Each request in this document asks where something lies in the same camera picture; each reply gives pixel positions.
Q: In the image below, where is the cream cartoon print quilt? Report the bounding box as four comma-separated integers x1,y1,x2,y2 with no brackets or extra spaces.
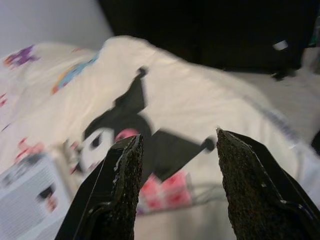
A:
0,34,320,240

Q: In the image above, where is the white paperback book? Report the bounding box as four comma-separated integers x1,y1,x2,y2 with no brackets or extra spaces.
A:
0,152,73,240

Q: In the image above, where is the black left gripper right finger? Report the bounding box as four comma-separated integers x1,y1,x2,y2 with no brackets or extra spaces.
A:
215,127,320,240

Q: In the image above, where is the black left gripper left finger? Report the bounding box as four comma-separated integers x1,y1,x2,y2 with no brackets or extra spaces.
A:
53,133,145,240

